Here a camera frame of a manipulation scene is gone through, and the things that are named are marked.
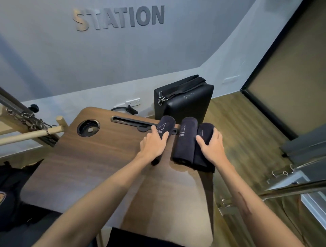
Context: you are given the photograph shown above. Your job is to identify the person's left forearm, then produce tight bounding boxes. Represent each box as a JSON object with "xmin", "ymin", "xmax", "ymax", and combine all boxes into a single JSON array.
[{"xmin": 33, "ymin": 155, "xmax": 151, "ymax": 247}]

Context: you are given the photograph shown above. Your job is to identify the person's black shorts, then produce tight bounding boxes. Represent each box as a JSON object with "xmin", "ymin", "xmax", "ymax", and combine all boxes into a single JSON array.
[{"xmin": 106, "ymin": 227, "xmax": 184, "ymax": 247}]

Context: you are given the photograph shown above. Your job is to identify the brown blind with black frame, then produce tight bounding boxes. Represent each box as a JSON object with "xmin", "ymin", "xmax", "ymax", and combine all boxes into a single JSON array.
[{"xmin": 240, "ymin": 0, "xmax": 326, "ymax": 140}]

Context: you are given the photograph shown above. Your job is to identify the black exercise ring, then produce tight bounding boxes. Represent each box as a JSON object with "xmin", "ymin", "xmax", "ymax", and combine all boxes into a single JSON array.
[{"xmin": 111, "ymin": 105, "xmax": 139, "ymax": 116}]

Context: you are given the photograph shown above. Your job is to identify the chrome tower pole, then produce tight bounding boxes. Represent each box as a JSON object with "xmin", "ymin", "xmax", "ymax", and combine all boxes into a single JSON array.
[{"xmin": 0, "ymin": 86, "xmax": 60, "ymax": 148}]

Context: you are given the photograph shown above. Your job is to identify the black padded box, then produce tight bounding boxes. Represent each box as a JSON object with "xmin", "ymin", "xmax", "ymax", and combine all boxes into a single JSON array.
[{"xmin": 153, "ymin": 74, "xmax": 215, "ymax": 125}]

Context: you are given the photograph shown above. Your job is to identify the silver metal frame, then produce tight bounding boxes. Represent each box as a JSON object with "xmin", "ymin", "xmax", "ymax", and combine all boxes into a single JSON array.
[{"xmin": 218, "ymin": 163, "xmax": 326, "ymax": 223}]

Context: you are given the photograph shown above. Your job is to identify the person's left hand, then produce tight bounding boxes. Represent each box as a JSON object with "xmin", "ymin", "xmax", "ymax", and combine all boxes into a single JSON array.
[{"xmin": 139, "ymin": 125, "xmax": 170, "ymax": 163}]

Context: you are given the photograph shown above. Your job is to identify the brown wooden side table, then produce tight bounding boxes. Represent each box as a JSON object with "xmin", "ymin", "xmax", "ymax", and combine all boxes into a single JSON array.
[{"xmin": 20, "ymin": 107, "xmax": 214, "ymax": 247}]

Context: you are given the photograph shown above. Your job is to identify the wooden roll bar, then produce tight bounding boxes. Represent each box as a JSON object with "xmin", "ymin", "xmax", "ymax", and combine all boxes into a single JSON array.
[{"xmin": 0, "ymin": 125, "xmax": 64, "ymax": 146}]

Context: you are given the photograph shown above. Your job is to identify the black strap with metal clips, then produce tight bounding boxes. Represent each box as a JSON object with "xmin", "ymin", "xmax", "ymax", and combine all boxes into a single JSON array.
[{"xmin": 157, "ymin": 74, "xmax": 206, "ymax": 106}]

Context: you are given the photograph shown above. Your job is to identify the chrome frame pole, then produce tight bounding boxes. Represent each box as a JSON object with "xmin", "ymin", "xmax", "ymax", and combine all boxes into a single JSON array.
[{"xmin": 257, "ymin": 179, "xmax": 326, "ymax": 200}]

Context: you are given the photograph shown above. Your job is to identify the dark navy towel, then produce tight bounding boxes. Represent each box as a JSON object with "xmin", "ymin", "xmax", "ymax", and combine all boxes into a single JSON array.
[
  {"xmin": 150, "ymin": 115, "xmax": 176, "ymax": 166},
  {"xmin": 173, "ymin": 116, "xmax": 199, "ymax": 165},
  {"xmin": 193, "ymin": 122, "xmax": 216, "ymax": 173}
]

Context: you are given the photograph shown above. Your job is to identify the grey panel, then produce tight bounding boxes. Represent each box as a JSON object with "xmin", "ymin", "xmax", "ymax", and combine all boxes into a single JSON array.
[{"xmin": 280, "ymin": 125, "xmax": 326, "ymax": 166}]

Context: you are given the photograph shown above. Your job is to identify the person's right hand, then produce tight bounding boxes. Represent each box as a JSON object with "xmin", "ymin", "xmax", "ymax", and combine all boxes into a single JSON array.
[{"xmin": 195, "ymin": 127, "xmax": 229, "ymax": 167}]

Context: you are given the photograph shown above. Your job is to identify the black printed backpack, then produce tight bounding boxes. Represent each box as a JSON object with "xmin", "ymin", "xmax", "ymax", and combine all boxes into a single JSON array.
[{"xmin": 0, "ymin": 160, "xmax": 61, "ymax": 232}]

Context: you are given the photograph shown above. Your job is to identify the grey wall letters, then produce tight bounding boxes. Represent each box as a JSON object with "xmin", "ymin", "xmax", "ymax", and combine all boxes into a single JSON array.
[{"xmin": 72, "ymin": 5, "xmax": 165, "ymax": 32}]

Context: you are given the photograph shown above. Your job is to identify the person's right forearm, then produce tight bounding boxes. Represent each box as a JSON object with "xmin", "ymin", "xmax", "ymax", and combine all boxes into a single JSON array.
[{"xmin": 216, "ymin": 157, "xmax": 304, "ymax": 247}]

